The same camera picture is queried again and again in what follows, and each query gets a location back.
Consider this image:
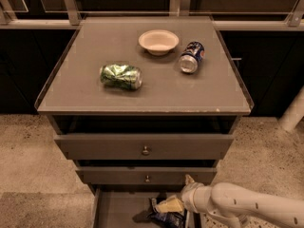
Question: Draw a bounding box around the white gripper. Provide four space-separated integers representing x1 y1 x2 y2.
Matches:
155 174 213 214

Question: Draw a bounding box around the blue chip bag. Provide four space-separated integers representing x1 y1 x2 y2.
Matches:
146 198 186 228

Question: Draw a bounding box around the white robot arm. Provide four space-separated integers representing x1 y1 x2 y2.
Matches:
155 175 304 228

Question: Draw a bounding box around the middle drawer metal knob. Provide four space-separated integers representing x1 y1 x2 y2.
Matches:
144 175 151 183

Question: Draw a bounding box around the drawer metal knob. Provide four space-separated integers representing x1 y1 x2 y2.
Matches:
144 175 151 183
142 146 150 156

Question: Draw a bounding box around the top drawer metal knob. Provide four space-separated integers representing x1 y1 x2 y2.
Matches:
142 146 150 156

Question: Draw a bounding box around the top grey drawer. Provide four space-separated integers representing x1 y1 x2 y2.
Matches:
54 133 234 161

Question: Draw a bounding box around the grey drawer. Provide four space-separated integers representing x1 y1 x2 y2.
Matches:
91 189 173 228
76 167 217 185
54 133 234 161

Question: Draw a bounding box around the bottom grey drawer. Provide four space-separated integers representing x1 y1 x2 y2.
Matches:
91 189 173 228

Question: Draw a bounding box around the middle grey drawer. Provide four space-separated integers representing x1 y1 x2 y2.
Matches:
76 167 217 185

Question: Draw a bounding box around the grey drawer cabinet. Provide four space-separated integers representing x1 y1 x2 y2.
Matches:
33 15 255 228

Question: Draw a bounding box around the crushed green soda can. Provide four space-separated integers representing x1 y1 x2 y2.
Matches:
100 64 143 90

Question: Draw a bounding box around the blue soda can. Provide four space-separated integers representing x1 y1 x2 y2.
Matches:
179 41 204 73

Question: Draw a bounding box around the white pipe leg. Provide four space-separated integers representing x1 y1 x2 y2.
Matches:
278 86 304 132

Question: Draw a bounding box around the white paper bowl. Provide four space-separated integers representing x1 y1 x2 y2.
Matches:
139 29 180 56

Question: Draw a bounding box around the metal railing frame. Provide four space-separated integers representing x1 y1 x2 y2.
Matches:
0 0 304 31

